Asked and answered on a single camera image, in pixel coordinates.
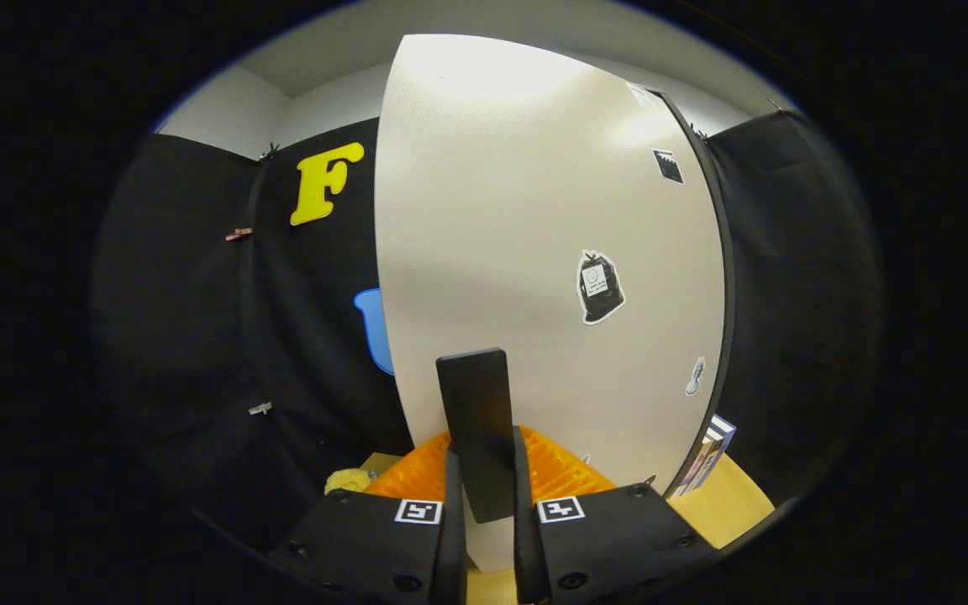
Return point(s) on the black backdrop cloth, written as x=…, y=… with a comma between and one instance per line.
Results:
x=198, y=336

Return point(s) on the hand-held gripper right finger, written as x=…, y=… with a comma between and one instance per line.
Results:
x=524, y=538

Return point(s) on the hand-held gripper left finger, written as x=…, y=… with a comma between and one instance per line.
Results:
x=453, y=538

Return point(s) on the white cloth clip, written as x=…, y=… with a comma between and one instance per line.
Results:
x=260, y=408

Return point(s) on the beige shoe cabinet door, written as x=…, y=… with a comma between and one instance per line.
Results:
x=492, y=210

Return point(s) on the yellow pineapple plush toy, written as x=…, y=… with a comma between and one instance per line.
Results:
x=348, y=481

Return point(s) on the dark grey shoe cabinet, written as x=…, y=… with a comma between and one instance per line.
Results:
x=723, y=252

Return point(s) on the black cloth clip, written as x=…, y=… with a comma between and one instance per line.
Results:
x=698, y=133
x=269, y=152
x=776, y=105

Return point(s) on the stack of books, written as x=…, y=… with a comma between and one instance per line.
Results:
x=707, y=454

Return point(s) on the reddish cloth clip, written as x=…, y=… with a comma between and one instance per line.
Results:
x=239, y=234

